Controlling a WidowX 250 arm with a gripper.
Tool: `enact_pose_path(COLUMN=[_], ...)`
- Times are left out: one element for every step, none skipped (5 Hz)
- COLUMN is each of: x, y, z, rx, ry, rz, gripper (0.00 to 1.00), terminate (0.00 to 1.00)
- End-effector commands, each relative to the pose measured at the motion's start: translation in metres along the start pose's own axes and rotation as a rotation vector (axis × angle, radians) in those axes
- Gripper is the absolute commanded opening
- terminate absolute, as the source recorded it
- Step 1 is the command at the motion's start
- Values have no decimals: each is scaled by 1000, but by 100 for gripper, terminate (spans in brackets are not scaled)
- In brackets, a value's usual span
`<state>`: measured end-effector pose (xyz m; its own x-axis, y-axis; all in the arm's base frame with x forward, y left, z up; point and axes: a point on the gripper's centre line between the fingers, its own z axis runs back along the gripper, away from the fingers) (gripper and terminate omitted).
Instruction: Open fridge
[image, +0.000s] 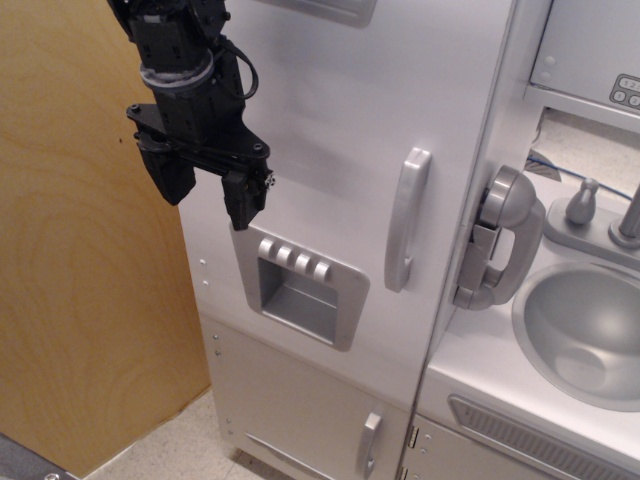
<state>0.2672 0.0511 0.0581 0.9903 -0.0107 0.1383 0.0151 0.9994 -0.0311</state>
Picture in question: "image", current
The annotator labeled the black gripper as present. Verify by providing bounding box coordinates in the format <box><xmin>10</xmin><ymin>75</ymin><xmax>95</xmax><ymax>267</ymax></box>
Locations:
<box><xmin>126</xmin><ymin>81</ymin><xmax>272</xmax><ymax>231</ymax></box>

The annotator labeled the white toy fridge door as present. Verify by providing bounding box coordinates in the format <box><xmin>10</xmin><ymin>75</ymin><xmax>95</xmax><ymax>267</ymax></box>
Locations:
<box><xmin>180</xmin><ymin>1</ymin><xmax>516</xmax><ymax>409</ymax></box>

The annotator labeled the silver fridge door handle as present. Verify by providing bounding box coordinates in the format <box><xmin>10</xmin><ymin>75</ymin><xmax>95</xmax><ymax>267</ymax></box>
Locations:
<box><xmin>384</xmin><ymin>148</ymin><xmax>431</xmax><ymax>293</ymax></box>

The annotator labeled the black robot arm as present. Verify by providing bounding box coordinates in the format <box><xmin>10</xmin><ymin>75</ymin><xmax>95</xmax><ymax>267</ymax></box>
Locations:
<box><xmin>109</xmin><ymin>1</ymin><xmax>272</xmax><ymax>231</ymax></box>

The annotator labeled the silver ice dispenser panel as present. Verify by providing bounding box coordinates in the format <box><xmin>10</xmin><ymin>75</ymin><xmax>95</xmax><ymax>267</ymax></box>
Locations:
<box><xmin>231</xmin><ymin>226</ymin><xmax>370</xmax><ymax>352</ymax></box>

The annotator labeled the plywood board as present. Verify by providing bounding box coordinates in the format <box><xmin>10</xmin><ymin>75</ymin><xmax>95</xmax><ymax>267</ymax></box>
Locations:
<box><xmin>1</xmin><ymin>1</ymin><xmax>208</xmax><ymax>476</ymax></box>

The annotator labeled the white lower freezer door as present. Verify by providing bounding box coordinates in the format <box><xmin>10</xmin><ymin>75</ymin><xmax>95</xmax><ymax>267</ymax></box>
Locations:
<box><xmin>201</xmin><ymin>318</ymin><xmax>409</xmax><ymax>479</ymax></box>

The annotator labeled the silver toy telephone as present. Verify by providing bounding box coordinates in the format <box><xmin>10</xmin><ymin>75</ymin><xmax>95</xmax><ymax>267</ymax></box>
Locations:
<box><xmin>453</xmin><ymin>166</ymin><xmax>546</xmax><ymax>311</ymax></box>

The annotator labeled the brass cabinet hinge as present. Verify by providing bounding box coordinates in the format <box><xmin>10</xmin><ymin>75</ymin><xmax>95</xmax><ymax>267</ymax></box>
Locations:
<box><xmin>407</xmin><ymin>425</ymin><xmax>419</xmax><ymax>449</ymax></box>

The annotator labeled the grey base with screw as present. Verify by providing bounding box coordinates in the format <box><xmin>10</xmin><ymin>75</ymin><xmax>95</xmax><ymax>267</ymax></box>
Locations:
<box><xmin>1</xmin><ymin>434</ymin><xmax>77</xmax><ymax>480</ymax></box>

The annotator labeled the grey oven vent panel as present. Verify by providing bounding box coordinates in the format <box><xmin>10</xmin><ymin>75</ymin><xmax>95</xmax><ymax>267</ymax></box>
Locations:
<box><xmin>447</xmin><ymin>395</ymin><xmax>639</xmax><ymax>479</ymax></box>

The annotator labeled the silver toy faucet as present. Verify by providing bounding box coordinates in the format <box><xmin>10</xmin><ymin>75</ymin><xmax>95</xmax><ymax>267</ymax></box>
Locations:
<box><xmin>544</xmin><ymin>178</ymin><xmax>639</xmax><ymax>271</ymax></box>

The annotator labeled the silver toy sink basin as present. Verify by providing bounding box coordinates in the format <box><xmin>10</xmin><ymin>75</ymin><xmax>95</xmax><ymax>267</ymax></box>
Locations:
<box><xmin>512</xmin><ymin>263</ymin><xmax>639</xmax><ymax>412</ymax></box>

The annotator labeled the toy microwave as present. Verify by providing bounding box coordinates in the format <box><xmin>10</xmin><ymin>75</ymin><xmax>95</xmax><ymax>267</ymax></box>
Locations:
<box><xmin>525</xmin><ymin>0</ymin><xmax>639</xmax><ymax>133</ymax></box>

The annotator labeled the silver freezer door handle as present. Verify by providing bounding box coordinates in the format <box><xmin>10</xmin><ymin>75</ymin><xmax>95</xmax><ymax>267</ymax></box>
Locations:
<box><xmin>358</xmin><ymin>412</ymin><xmax>382</xmax><ymax>479</ymax></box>

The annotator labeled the blue cable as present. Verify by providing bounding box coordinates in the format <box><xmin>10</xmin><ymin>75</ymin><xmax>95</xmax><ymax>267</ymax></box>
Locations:
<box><xmin>525</xmin><ymin>155</ymin><xmax>636</xmax><ymax>201</ymax></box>

